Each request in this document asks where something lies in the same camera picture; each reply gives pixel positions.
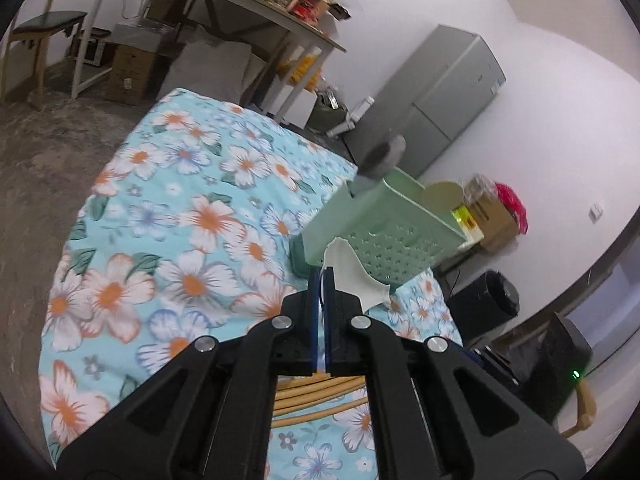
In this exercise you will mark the blue floral tablecloth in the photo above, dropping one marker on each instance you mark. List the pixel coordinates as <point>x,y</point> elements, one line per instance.
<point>200,220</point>

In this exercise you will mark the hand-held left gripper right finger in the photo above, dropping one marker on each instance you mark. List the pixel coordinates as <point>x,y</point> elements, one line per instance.
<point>329,320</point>

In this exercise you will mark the gray pillow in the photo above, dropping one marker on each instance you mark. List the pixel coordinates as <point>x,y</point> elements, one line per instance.
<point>210,67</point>

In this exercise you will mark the black box with green light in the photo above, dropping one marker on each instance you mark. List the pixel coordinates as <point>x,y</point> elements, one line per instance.
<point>557,365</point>

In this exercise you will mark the cream round container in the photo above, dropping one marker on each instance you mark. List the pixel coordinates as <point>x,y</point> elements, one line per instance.
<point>442,197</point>

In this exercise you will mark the open cardboard box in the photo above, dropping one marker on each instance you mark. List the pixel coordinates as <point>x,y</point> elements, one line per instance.
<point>497,222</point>

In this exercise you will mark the gray refrigerator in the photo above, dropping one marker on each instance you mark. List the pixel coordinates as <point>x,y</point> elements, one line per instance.
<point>440,95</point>

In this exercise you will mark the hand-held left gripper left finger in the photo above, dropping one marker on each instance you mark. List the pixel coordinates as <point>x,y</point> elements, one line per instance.
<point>315,320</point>

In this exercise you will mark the white bottle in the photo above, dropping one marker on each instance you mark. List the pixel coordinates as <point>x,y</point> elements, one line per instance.
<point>341,127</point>
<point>362,108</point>

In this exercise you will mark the dark green bag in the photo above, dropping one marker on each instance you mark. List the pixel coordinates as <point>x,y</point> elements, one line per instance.
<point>327,112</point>

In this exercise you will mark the black trash bin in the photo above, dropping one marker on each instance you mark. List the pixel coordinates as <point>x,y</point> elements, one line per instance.
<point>482,305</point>

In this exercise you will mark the wooden chopstick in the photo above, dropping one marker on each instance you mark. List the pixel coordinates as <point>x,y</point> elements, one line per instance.
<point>320,392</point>
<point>320,411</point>
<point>320,400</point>
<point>320,384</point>

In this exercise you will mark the pink plastic bag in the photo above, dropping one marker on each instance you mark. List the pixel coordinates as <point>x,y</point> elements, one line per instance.
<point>512,205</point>

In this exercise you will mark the yellow bag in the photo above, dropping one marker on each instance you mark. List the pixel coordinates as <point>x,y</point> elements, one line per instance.
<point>302,67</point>

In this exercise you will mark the green plastic utensil holder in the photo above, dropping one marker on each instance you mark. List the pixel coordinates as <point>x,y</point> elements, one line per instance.
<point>390,220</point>

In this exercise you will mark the brown cardboard box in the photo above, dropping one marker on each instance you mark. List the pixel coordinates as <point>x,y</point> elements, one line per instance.
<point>129,72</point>

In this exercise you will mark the wooden chair with black seat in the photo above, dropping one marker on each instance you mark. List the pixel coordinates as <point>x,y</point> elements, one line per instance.
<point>47,20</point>

